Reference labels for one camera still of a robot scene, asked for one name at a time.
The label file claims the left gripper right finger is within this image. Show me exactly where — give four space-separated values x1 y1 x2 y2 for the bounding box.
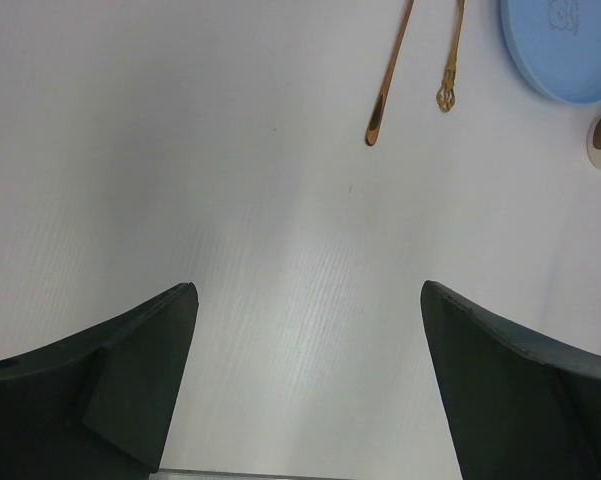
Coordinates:
420 281 601 479

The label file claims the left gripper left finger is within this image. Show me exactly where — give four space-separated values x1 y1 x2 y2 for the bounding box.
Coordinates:
0 283 199 479

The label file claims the rose gold fork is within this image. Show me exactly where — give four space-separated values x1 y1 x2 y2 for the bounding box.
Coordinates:
364 0 414 147

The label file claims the gold ornate spoon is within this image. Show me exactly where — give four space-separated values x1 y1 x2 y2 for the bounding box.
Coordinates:
436 0 465 113

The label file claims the blue plastic plate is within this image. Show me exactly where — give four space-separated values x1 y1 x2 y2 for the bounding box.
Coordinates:
499 0 601 106

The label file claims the aluminium mounting rail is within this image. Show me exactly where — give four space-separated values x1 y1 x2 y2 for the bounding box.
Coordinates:
159 468 381 480

